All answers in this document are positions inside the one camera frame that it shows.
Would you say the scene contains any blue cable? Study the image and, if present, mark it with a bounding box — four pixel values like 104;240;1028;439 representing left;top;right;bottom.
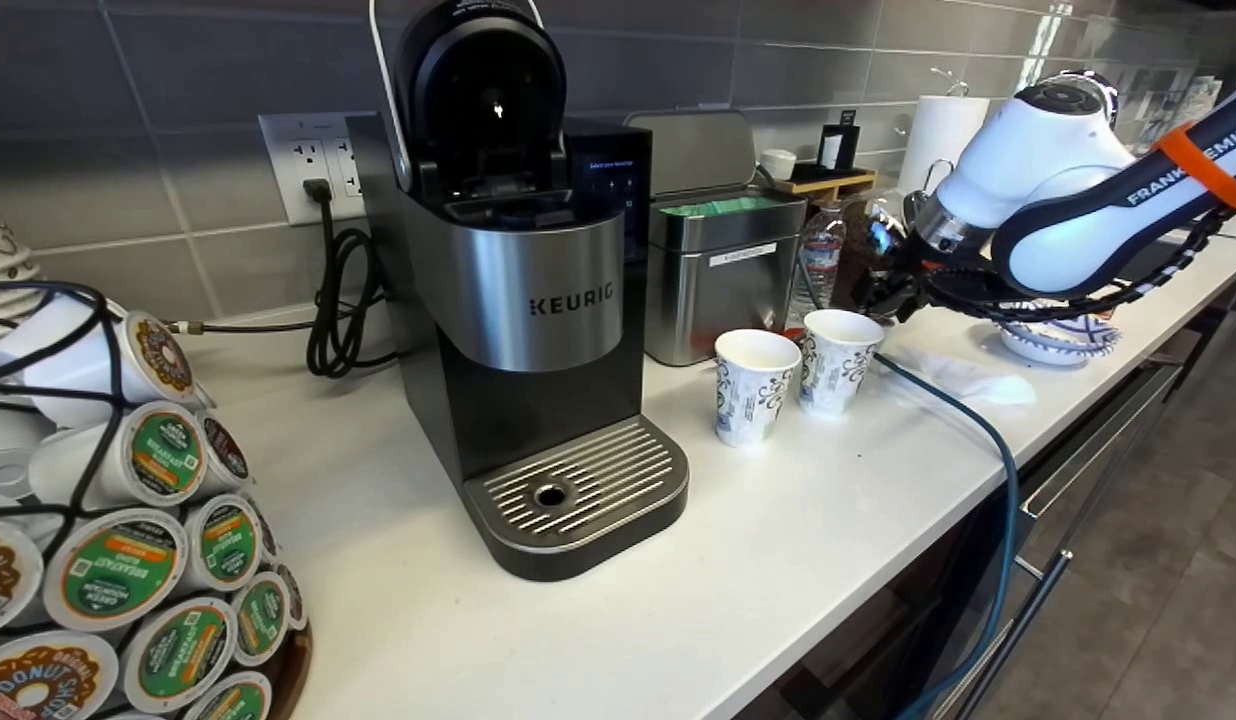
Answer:
867;346;1024;720

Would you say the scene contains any coffee pod carousel rack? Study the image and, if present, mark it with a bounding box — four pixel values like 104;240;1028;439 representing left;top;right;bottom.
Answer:
0;281;313;720

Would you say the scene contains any clear plastic water bottle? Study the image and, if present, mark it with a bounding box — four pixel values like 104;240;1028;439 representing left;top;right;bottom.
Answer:
799;208;847;308

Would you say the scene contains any white wall power outlet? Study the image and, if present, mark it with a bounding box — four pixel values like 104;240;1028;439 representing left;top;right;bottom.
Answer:
259;110;364;223

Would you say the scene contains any right patterned paper cup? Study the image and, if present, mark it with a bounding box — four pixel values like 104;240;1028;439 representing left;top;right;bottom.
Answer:
799;308;885;417

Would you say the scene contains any blue white patterned bowl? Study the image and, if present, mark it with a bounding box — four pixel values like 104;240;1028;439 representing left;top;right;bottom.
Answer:
999;314;1120;366

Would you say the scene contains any coiled black appliance cord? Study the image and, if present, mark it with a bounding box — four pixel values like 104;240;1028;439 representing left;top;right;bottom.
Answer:
173;175;395;379

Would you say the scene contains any stainless steel compost bin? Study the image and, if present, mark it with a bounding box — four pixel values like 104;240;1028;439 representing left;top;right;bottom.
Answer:
638;117;809;366

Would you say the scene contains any left patterned paper cup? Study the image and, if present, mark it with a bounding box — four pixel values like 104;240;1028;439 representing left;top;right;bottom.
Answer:
712;329;804;442

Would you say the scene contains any white paper towel roll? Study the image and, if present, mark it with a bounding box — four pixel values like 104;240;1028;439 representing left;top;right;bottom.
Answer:
898;94;989;197

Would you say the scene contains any patterned paper cup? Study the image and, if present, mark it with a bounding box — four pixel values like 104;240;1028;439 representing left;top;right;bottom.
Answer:
712;329;804;442
799;308;885;417

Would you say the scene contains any black silver Keurig coffee machine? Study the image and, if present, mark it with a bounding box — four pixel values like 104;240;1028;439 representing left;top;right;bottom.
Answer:
358;0;690;579

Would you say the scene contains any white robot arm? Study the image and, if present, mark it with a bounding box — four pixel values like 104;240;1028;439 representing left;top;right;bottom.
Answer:
851;75;1236;323

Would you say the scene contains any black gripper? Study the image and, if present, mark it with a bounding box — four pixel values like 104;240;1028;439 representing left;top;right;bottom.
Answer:
858;192;1028;323

